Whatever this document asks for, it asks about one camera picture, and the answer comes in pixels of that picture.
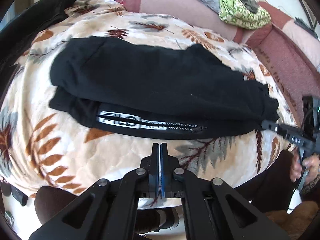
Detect black track pants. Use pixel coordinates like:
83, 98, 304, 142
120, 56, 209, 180
49, 36, 279, 140

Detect person's right hand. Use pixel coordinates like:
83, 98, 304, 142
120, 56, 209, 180
290, 153, 319, 185

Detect pink maroon bed cover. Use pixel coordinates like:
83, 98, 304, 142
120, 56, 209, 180
125, 0, 320, 126

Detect leaf patterned beige blanket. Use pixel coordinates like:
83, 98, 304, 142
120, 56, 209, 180
1, 0, 297, 198

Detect dark grey cloth on blanket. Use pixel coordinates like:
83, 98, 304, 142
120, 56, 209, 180
240, 0, 259, 14

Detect green patterned folded blanket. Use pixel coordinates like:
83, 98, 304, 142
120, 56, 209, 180
219, 0, 271, 30

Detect black garment at bed edge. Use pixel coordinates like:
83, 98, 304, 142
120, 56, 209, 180
0, 0, 77, 93

